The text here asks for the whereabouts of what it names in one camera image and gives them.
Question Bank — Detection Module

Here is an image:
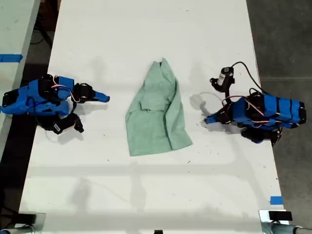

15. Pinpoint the pale green T-shirt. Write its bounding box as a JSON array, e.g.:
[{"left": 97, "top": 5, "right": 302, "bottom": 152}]
[{"left": 125, "top": 57, "right": 194, "bottom": 157}]

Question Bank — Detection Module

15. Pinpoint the long blue tape strip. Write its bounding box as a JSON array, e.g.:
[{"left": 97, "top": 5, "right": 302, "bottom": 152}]
[{"left": 0, "top": 54, "right": 23, "bottom": 64}]

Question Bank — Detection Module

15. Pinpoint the white side table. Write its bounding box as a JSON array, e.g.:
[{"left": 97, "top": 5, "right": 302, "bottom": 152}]
[{"left": 0, "top": 0, "right": 41, "bottom": 156}]

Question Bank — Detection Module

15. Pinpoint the short blue tape strip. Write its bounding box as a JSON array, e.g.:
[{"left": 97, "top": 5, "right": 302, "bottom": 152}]
[{"left": 270, "top": 195, "right": 284, "bottom": 206}]

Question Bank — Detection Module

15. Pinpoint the small black box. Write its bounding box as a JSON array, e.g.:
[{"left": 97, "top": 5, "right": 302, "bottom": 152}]
[
  {"left": 268, "top": 211, "right": 293, "bottom": 221},
  {"left": 16, "top": 213, "right": 38, "bottom": 225}
]

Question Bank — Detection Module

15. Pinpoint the black camera box with label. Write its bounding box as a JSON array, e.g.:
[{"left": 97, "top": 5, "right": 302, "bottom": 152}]
[
  {"left": 210, "top": 66, "right": 237, "bottom": 93},
  {"left": 44, "top": 113, "right": 85, "bottom": 135}
]

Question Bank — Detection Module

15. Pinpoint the black camera cable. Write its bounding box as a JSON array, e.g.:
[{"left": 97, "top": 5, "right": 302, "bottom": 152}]
[{"left": 231, "top": 61, "right": 264, "bottom": 95}]

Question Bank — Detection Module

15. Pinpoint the black floor cable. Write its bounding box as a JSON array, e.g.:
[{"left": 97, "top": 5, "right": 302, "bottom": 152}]
[{"left": 30, "top": 21, "right": 54, "bottom": 46}]

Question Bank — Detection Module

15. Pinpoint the metal table bracket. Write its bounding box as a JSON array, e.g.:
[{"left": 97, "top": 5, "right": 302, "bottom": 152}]
[
  {"left": 258, "top": 209, "right": 293, "bottom": 234},
  {"left": 14, "top": 212, "right": 47, "bottom": 234}
]

